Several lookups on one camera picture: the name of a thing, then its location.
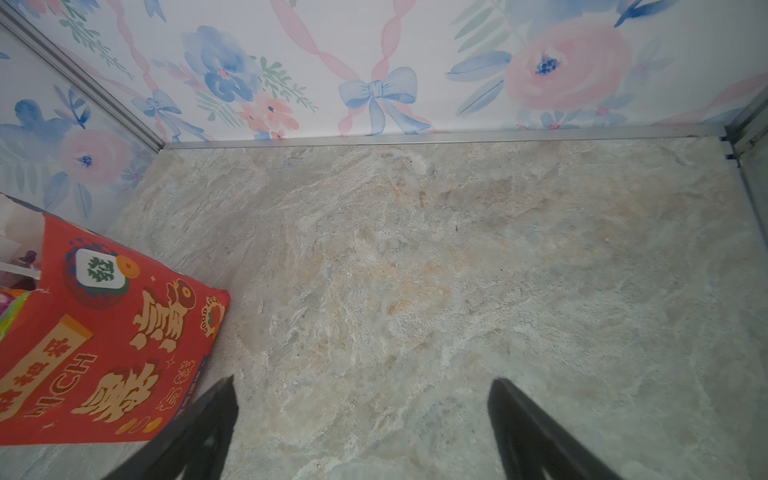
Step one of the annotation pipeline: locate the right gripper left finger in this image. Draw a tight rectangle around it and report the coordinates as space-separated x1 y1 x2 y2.
106 376 239 480

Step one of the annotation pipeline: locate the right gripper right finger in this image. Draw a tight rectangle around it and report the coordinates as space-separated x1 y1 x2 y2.
487 378 620 480

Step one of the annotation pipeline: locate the red paper gift bag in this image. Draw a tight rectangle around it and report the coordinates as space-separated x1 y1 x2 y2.
1 197 230 446

